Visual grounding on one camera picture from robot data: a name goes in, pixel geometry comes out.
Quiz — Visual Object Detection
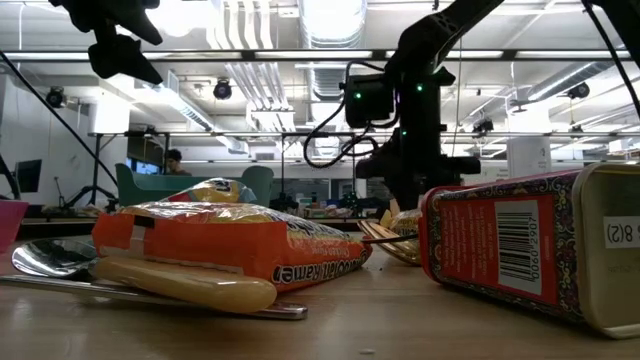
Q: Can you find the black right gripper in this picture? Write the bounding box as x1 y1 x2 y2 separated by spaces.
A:
354 64 482 211

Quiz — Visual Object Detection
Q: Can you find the gold spoon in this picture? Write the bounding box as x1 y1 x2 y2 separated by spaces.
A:
357 219 422 266

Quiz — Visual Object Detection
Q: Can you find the red patterned spice tin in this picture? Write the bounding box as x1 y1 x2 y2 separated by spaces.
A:
418 163 640 341

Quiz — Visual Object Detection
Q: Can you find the blue ramen packet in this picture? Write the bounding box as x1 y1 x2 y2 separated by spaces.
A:
164 177 259 205

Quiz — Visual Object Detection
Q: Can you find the plain silver spoon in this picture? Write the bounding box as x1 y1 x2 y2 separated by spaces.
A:
0 273 309 321

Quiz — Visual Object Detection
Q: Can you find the orange chicken ramen packet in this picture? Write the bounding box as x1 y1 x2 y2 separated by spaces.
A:
92 202 374 294

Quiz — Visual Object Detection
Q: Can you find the orange-handled metal spoon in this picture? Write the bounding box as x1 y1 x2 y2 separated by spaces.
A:
10 237 279 315

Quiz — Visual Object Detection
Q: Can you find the person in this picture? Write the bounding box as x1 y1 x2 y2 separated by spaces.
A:
163 148 192 177

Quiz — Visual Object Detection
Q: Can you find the white round column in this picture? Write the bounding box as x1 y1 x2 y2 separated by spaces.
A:
506 107 553 180

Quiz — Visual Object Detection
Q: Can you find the teal plastic bin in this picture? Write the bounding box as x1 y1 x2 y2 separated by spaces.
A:
115 162 275 209

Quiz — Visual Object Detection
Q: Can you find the small black monitor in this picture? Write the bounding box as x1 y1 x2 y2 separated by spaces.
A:
13 158 44 194

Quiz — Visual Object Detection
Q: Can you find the pink plastic cup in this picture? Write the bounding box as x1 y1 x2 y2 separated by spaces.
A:
0 199 30 254

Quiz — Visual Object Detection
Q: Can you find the white rectangular duct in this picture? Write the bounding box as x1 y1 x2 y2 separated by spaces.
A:
133 62 251 155

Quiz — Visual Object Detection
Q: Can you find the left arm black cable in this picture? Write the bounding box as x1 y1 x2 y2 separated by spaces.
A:
0 49 120 187

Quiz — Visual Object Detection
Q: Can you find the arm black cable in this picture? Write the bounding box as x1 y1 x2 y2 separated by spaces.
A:
0 49 120 187
581 0 640 120

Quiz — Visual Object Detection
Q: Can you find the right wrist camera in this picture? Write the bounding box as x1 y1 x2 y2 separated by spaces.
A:
344 74 396 129

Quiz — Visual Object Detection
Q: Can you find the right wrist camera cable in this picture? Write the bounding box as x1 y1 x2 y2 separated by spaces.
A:
303 60 401 170

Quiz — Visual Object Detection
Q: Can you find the black aluminium rig frame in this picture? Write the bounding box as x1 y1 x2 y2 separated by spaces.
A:
0 48 640 63

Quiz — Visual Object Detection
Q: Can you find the background black frame stand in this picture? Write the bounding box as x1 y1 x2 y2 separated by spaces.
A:
89 130 357 201

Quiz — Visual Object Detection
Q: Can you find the slanted silver duct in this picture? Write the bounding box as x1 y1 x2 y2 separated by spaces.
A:
524 59 640 104

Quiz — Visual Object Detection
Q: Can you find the round silver ventilation duct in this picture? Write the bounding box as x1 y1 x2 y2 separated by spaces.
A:
298 0 369 101

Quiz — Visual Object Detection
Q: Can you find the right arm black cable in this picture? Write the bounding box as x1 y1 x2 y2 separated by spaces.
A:
581 0 640 120

